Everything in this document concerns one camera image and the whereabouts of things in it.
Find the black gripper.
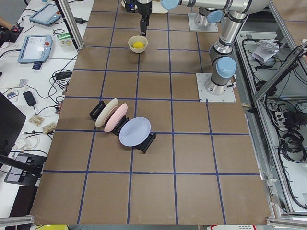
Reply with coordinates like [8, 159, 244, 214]
[124, 0, 136, 12]
[136, 0, 152, 36]

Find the white bowl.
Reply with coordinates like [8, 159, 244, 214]
[128, 35, 148, 53]

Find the yellow lemon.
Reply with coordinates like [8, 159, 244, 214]
[132, 42, 145, 49]

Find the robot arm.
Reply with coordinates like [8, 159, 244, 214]
[121, 0, 223, 28]
[160, 0, 269, 63]

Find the cream rectangular tray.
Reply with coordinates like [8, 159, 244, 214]
[152, 0, 168, 14]

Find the black power adapter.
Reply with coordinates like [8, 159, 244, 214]
[74, 17, 88, 24]

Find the green white carton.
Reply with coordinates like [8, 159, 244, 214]
[57, 33, 73, 47]

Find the blue teach pendant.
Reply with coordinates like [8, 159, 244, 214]
[29, 4, 61, 26]
[18, 35, 53, 64]

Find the black dish rack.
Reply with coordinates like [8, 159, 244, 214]
[89, 98, 157, 153]

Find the cream plate in rack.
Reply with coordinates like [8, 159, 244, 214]
[95, 98, 118, 127]

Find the pink plate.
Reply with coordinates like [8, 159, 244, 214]
[104, 103, 128, 132]

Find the blue plate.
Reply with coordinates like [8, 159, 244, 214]
[119, 117, 151, 147]

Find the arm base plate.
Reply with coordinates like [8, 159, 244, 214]
[196, 73, 236, 103]
[188, 13, 218, 33]

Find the aluminium frame post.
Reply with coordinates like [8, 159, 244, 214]
[55, 0, 84, 50]

